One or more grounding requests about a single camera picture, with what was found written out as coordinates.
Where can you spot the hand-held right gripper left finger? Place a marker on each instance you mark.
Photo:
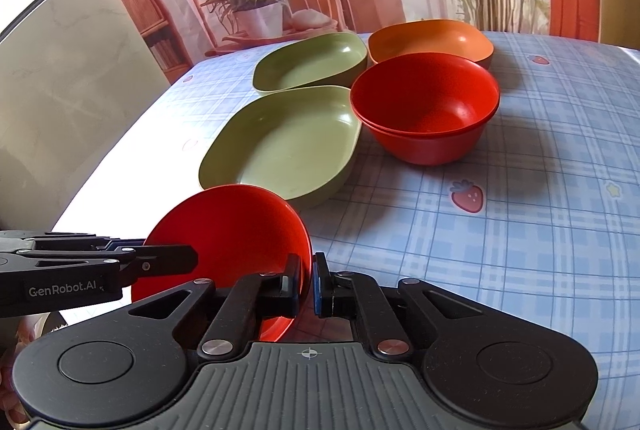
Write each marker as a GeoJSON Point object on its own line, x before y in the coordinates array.
{"type": "Point", "coordinates": [298, 282]}

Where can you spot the blue checked tablecloth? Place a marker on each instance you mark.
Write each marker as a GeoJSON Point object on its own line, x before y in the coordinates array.
{"type": "Point", "coordinates": [450, 260]}

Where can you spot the white marble panel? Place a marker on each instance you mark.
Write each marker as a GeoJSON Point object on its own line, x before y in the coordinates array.
{"type": "Point", "coordinates": [75, 84]}

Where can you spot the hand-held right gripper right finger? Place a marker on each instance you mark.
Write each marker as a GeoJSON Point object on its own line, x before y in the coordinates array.
{"type": "Point", "coordinates": [316, 286]}

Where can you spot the red bowl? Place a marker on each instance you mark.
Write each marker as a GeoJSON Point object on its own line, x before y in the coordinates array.
{"type": "Point", "coordinates": [235, 230]}
{"type": "Point", "coordinates": [425, 99]}
{"type": "Point", "coordinates": [425, 149]}

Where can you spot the orange plate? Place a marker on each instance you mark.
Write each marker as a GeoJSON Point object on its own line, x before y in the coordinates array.
{"type": "Point", "coordinates": [425, 40]}

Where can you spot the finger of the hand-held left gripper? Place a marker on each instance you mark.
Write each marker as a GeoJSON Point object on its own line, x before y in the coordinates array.
{"type": "Point", "coordinates": [167, 259]}
{"type": "Point", "coordinates": [75, 241]}

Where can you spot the green plate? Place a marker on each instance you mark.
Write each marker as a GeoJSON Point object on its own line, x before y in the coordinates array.
{"type": "Point", "coordinates": [285, 144]}
{"type": "Point", "coordinates": [310, 59]}

